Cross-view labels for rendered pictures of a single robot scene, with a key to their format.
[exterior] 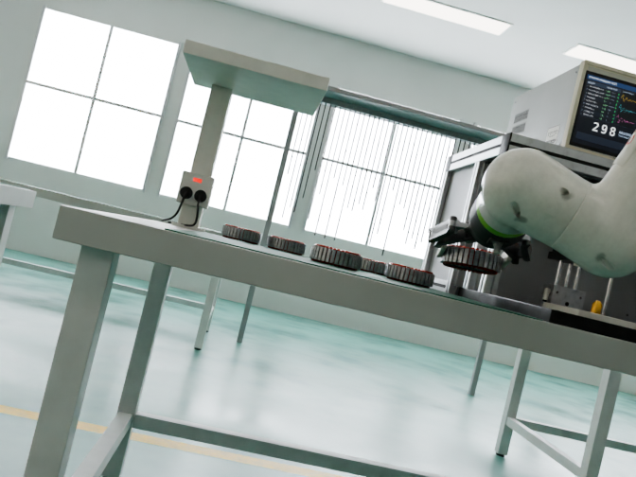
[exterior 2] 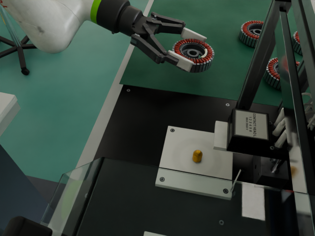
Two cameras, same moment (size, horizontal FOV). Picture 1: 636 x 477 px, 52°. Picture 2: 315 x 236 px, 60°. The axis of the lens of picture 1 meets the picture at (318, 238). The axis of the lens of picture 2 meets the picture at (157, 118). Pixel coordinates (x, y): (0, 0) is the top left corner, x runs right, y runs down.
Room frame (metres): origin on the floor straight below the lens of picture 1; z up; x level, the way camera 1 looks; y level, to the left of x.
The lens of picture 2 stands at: (1.32, -0.88, 1.29)
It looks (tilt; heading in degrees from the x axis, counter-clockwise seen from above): 51 degrees down; 107
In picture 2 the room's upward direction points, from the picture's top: straight up
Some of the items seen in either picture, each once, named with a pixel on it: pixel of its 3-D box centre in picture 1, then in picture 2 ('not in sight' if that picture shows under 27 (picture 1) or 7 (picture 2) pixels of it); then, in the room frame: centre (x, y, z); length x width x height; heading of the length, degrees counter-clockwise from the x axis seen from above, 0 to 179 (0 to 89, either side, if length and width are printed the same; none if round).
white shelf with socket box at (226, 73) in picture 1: (238, 155); not in sight; (1.81, 0.27, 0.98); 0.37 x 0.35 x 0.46; 96
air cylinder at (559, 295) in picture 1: (562, 299); (269, 166); (1.46, -0.56, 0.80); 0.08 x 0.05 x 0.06; 96
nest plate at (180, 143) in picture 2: (594, 316); (196, 159); (1.31, -0.57, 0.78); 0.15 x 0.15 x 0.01; 6
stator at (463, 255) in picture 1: (470, 259); (192, 55); (1.24, -0.29, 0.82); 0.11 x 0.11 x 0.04
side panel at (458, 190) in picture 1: (451, 229); not in sight; (1.69, -0.33, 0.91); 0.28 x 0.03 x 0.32; 6
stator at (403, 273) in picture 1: (409, 274); (285, 73); (1.49, -0.22, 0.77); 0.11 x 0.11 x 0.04
